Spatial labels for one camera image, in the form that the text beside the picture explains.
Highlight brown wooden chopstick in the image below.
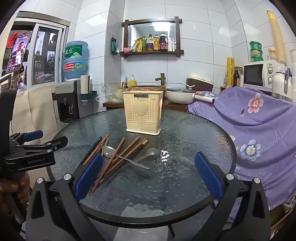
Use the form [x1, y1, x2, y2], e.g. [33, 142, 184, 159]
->
[106, 137, 140, 174]
[83, 135, 109, 165]
[88, 138, 125, 195]
[92, 138, 149, 193]

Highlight black chopstick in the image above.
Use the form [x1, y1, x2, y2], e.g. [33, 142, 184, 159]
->
[80, 137, 102, 165]

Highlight steel spoon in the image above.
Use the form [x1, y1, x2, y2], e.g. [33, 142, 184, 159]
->
[102, 145, 149, 169]
[120, 148, 161, 169]

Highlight gold dark chopstick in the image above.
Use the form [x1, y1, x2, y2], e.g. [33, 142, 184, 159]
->
[94, 138, 149, 189]

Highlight left hand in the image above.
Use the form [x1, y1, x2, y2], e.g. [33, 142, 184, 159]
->
[1, 172, 30, 214]

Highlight beige cloth cover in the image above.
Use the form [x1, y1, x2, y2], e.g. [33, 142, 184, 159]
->
[10, 85, 58, 144]

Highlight water dispenser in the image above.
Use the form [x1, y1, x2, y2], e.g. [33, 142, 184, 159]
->
[53, 78, 97, 124]

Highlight round glass table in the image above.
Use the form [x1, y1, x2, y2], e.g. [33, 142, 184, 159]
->
[47, 109, 237, 228]

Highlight purple floral cloth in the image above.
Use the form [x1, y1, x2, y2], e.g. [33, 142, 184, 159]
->
[188, 86, 295, 210]

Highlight blue water bottle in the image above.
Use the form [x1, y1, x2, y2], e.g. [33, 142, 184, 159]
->
[63, 41, 89, 79]

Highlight cream plastic utensil holder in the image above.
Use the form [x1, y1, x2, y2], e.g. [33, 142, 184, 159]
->
[123, 91, 163, 136]

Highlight yellow soap bottle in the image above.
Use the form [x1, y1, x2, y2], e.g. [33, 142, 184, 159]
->
[127, 75, 137, 88]

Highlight brown glass bottle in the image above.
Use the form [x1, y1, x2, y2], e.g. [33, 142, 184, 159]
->
[233, 69, 240, 87]

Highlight woven basket sink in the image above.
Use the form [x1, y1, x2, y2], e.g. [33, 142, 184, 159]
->
[127, 85, 166, 93]

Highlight white thermos jug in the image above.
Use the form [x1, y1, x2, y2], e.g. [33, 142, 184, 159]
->
[272, 66, 292, 102]

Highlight white microwave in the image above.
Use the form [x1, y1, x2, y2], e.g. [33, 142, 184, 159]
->
[242, 60, 285, 92]

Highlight brass faucet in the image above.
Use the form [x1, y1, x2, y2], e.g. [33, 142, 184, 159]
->
[155, 73, 166, 86]

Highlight yellow box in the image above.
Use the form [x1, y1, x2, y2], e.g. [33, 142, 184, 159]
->
[227, 57, 235, 87]

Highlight green stacked tubs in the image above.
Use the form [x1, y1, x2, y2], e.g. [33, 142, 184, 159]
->
[249, 41, 263, 62]

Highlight beige rolled mat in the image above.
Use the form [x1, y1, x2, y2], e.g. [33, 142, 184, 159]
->
[266, 9, 287, 63]

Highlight dark soy sauce bottle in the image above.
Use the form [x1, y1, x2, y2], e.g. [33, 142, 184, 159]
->
[159, 32, 168, 51]

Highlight smartphone on mount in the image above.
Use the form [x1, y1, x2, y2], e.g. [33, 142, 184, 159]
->
[6, 31, 32, 73]

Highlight wooden wall shelf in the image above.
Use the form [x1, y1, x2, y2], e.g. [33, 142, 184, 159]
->
[120, 16, 184, 58]

